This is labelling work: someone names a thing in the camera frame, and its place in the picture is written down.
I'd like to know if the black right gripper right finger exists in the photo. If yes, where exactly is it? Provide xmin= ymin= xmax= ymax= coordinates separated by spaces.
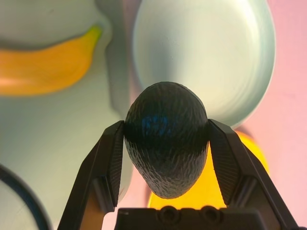
xmin=207 ymin=119 xmax=300 ymax=230

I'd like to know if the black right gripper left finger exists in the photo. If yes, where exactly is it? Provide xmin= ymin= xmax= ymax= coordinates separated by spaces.
xmin=57 ymin=119 xmax=126 ymax=230

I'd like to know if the dark green avocado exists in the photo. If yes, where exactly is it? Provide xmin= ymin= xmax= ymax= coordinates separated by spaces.
xmin=124 ymin=81 xmax=209 ymax=199

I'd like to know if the yellow banana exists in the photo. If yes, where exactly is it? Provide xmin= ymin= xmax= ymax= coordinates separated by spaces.
xmin=0 ymin=23 xmax=104 ymax=97

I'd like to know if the yellow round plate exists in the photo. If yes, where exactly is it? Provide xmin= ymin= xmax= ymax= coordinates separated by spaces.
xmin=146 ymin=130 xmax=269 ymax=209

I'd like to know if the green silicone cutting mat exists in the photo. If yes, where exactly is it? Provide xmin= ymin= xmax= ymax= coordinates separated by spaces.
xmin=0 ymin=0 xmax=135 ymax=230

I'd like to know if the mint green round plate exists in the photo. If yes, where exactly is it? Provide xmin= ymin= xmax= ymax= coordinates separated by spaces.
xmin=132 ymin=0 xmax=276 ymax=130

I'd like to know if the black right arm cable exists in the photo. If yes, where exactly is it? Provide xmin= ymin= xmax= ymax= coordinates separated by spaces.
xmin=0 ymin=164 xmax=53 ymax=230

